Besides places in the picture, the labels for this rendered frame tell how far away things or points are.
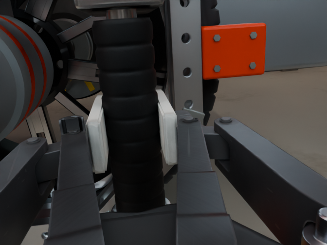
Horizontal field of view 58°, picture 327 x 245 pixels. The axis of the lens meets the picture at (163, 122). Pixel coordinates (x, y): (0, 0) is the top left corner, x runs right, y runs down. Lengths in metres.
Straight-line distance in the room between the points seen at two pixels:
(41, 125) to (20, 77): 0.23
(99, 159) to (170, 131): 0.04
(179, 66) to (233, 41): 0.08
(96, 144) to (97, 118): 0.01
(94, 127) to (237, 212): 1.42
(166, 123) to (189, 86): 0.25
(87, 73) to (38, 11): 0.11
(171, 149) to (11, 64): 0.20
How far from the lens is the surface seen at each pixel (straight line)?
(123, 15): 0.18
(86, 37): 0.89
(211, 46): 0.41
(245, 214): 1.54
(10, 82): 0.30
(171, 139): 0.16
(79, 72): 0.51
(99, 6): 0.17
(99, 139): 0.16
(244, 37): 0.42
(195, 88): 0.41
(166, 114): 0.16
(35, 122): 0.54
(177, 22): 0.40
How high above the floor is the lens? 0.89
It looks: 18 degrees down
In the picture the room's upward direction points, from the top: 4 degrees counter-clockwise
